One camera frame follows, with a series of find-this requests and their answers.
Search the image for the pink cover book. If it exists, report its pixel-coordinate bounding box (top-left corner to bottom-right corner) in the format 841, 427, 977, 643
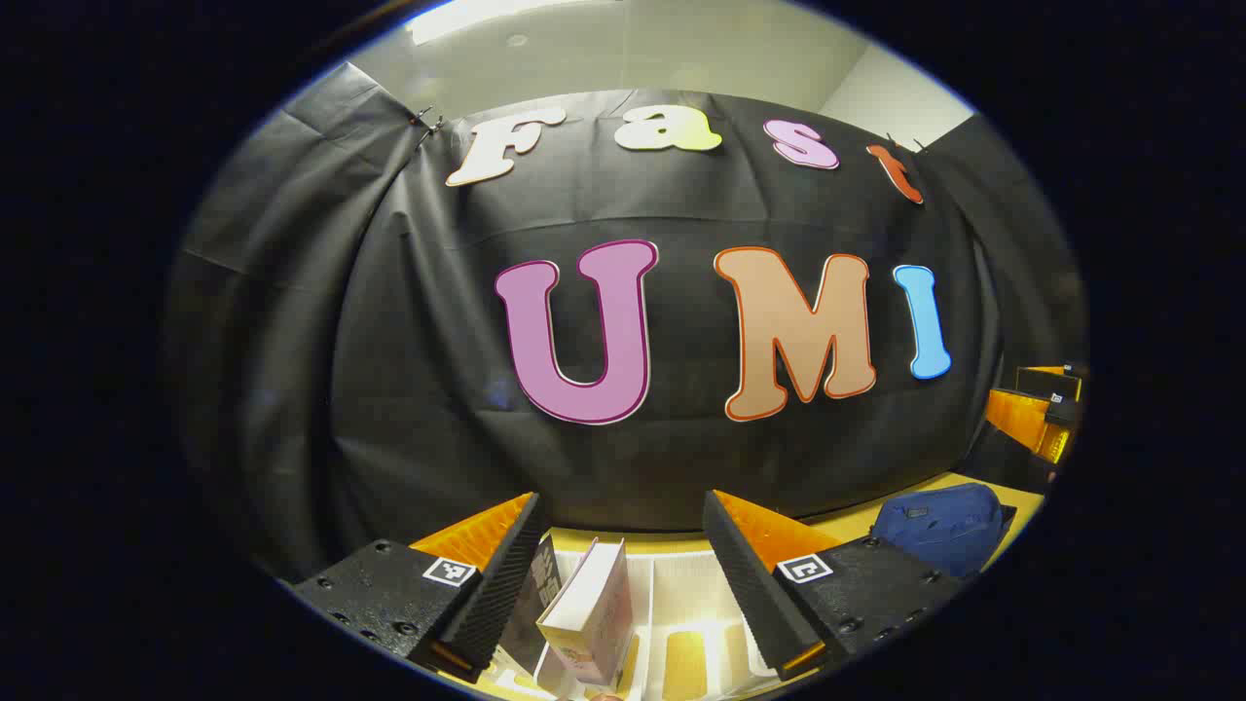
537, 538, 636, 688

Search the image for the white plastic bookshelf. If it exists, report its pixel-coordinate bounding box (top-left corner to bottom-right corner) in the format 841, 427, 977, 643
487, 550, 780, 701

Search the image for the black backdrop cloth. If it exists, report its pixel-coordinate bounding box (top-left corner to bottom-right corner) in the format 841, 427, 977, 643
165, 60, 1086, 585

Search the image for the dark blue schoolbag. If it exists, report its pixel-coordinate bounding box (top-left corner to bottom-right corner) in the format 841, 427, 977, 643
869, 483, 1018, 580

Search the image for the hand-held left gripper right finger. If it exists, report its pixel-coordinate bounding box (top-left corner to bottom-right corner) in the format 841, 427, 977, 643
703, 490, 965, 683

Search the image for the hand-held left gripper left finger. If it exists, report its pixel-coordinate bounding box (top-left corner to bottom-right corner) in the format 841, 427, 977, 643
292, 492, 552, 683

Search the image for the dark cover book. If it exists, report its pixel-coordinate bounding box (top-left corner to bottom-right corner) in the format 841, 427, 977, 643
496, 534, 564, 678

